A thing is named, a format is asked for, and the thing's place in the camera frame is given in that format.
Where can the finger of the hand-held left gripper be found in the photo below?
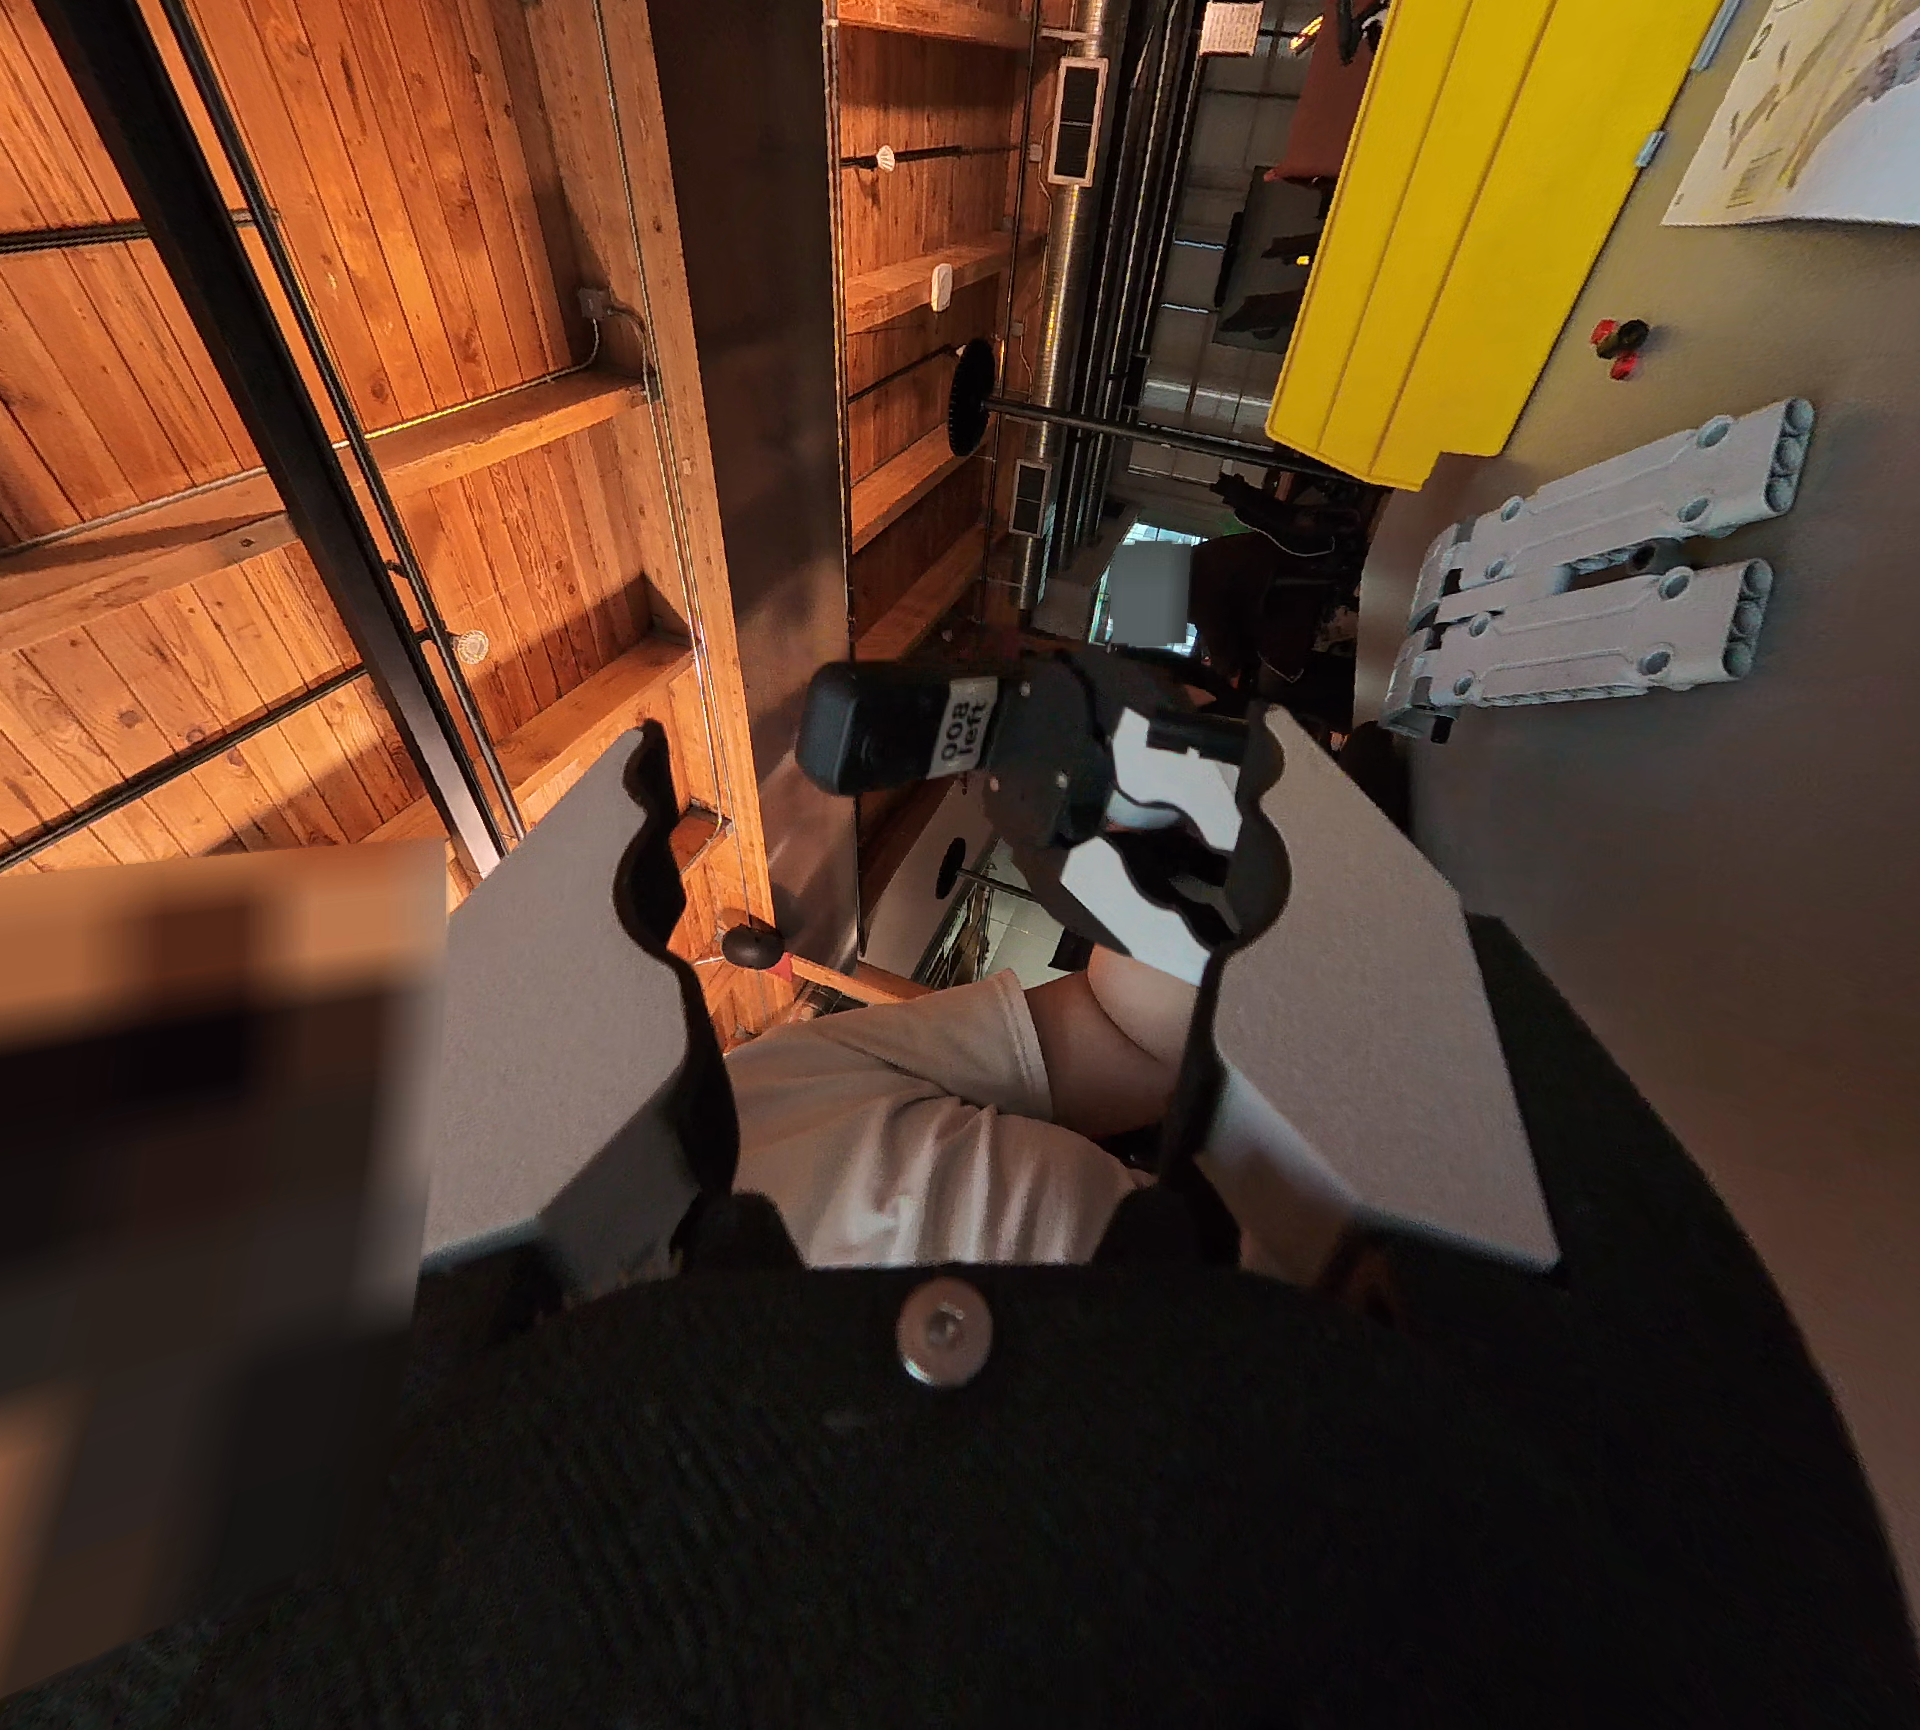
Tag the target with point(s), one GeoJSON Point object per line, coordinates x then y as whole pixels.
{"type": "Point", "coordinates": [1162, 779]}
{"type": "Point", "coordinates": [1111, 899]}

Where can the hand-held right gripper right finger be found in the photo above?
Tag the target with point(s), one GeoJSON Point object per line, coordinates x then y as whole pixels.
{"type": "Point", "coordinates": [1364, 1011]}

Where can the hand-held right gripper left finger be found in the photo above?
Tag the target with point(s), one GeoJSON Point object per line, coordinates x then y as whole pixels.
{"type": "Point", "coordinates": [570, 1011]}

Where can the grey desk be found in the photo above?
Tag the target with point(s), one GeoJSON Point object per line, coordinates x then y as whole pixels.
{"type": "Point", "coordinates": [1650, 935]}

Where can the black dome fixture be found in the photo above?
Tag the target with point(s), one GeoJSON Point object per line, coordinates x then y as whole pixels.
{"type": "Point", "coordinates": [750, 942]}

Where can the white air vent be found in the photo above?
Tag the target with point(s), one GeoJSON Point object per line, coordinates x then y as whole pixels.
{"type": "Point", "coordinates": [1029, 496]}
{"type": "Point", "coordinates": [1077, 122]}

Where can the black lamp pole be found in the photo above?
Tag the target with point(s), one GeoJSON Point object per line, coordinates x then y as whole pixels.
{"type": "Point", "coordinates": [1140, 429]}

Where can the black round lamp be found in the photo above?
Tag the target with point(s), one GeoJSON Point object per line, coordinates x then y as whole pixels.
{"type": "Point", "coordinates": [972, 394]}

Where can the round ceiling spotlight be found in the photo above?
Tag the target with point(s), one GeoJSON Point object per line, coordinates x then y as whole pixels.
{"type": "Point", "coordinates": [470, 646]}

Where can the grey toy block assembly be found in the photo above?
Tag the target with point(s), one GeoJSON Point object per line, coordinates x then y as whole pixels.
{"type": "Point", "coordinates": [1590, 651]}

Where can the white ceiling sensor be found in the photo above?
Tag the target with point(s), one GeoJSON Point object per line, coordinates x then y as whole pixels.
{"type": "Point", "coordinates": [945, 287]}

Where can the grey junction box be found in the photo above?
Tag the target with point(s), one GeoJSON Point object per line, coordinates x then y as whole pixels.
{"type": "Point", "coordinates": [597, 308]}

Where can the white paper sign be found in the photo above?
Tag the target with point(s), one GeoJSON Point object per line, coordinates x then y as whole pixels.
{"type": "Point", "coordinates": [1228, 23]}

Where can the yellow plastic bin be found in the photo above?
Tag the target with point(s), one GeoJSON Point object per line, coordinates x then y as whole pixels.
{"type": "Point", "coordinates": [1500, 110]}

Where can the tiny grey toy piece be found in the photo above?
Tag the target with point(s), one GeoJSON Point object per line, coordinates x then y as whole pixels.
{"type": "Point", "coordinates": [1650, 149]}

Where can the small grey toy beam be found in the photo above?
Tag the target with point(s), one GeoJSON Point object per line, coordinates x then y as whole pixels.
{"type": "Point", "coordinates": [1723, 20]}

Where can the open instruction booklet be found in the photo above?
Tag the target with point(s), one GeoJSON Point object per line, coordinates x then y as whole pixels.
{"type": "Point", "coordinates": [1831, 35]}

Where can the silver air duct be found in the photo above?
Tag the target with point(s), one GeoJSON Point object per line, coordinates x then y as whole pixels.
{"type": "Point", "coordinates": [1081, 260]}

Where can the black ceiling track rail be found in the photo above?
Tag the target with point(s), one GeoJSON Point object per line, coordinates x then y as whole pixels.
{"type": "Point", "coordinates": [215, 260]}

